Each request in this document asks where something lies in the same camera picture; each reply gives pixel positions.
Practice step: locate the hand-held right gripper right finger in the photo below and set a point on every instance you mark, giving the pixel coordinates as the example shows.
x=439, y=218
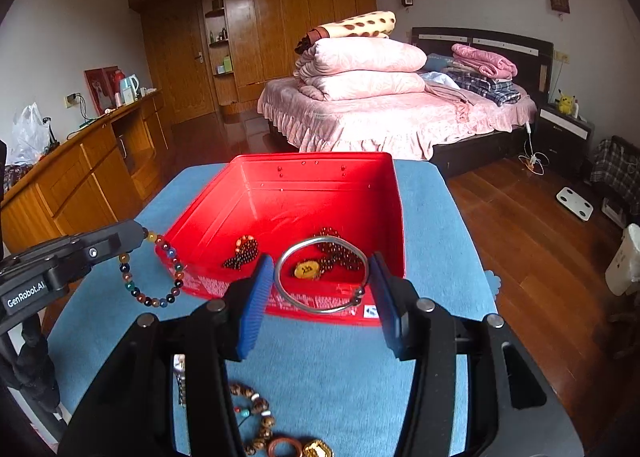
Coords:
x=389, y=309

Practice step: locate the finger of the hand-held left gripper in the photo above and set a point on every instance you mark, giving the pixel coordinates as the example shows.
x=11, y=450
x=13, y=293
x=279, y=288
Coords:
x=112, y=243

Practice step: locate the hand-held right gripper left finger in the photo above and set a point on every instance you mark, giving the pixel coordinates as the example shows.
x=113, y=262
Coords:
x=254, y=309

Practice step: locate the silver bangle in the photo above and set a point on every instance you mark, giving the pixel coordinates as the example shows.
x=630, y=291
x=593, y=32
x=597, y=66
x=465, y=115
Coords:
x=320, y=238

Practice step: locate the red tin box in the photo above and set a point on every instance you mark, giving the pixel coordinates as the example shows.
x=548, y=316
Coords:
x=310, y=197

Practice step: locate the yellow amber pendant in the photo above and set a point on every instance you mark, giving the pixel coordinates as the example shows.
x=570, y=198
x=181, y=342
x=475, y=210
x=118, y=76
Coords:
x=306, y=270

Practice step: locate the wooden dresser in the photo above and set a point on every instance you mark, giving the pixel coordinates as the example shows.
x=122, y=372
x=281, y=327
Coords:
x=75, y=177

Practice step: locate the blue tablecloth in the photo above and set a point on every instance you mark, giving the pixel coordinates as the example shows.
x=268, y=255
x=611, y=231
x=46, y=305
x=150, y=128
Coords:
x=325, y=377

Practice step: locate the dark patterned cloth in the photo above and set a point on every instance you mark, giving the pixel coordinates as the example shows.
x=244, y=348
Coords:
x=17, y=177

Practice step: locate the white plastic bag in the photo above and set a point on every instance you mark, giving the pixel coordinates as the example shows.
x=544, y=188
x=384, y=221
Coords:
x=30, y=134

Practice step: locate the gold ornament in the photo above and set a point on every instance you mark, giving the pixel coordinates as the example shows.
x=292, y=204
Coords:
x=317, y=449

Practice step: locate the red picture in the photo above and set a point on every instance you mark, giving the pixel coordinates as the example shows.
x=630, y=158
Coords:
x=97, y=87

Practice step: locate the light blue kettle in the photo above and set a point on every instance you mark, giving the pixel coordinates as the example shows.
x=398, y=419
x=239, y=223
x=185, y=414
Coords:
x=130, y=87

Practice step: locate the red thermos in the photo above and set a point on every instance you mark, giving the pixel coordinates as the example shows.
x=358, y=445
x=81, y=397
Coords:
x=119, y=79

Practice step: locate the pink bedspread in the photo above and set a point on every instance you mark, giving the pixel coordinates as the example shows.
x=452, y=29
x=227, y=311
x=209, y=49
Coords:
x=380, y=122

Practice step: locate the wooden door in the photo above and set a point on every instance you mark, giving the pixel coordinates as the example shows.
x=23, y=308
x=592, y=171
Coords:
x=175, y=62

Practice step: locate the green box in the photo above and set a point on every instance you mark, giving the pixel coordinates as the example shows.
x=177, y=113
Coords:
x=228, y=64

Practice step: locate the white bathroom scale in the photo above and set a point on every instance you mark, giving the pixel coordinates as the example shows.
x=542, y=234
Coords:
x=575, y=203

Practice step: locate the pink folded quilt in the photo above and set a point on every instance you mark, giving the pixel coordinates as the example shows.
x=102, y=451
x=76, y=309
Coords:
x=365, y=56
x=370, y=86

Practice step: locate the light blue cloth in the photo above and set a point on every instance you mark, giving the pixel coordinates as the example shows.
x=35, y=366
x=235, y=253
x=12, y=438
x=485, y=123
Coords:
x=437, y=81

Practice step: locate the white plastic appliance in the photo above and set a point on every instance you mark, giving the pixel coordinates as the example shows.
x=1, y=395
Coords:
x=625, y=262

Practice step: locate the folded plaid clothes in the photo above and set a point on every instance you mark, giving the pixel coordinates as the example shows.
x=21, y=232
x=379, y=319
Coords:
x=487, y=87

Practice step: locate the dark nightstand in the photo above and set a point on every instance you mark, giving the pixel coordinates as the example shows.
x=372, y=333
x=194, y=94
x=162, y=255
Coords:
x=562, y=137

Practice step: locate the folded pink blanket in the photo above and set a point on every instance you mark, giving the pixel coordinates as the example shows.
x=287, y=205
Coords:
x=482, y=61

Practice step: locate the plaid bag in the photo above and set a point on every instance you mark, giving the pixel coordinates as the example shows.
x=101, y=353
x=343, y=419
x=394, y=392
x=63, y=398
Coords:
x=615, y=169

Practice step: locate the yellow plush toy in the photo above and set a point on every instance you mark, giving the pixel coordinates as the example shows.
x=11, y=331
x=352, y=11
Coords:
x=566, y=102

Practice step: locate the spotted cream blanket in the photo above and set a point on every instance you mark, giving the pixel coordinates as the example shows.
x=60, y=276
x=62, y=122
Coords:
x=360, y=26

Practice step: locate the dark wooden bed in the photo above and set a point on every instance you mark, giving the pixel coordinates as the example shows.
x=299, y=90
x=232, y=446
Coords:
x=500, y=44

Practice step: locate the wooden wardrobe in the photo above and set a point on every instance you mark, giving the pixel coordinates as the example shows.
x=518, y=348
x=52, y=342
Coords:
x=300, y=12

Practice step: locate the wall socket with charger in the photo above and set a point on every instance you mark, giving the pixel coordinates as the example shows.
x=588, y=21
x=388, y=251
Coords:
x=71, y=99

